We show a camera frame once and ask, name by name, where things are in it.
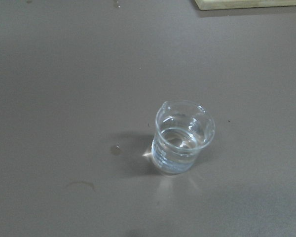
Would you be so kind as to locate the small glass measuring beaker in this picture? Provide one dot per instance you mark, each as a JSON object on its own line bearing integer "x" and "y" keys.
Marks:
{"x": 182, "y": 130}

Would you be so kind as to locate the wooden cutting board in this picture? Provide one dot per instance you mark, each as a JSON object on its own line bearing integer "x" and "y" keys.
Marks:
{"x": 239, "y": 4}

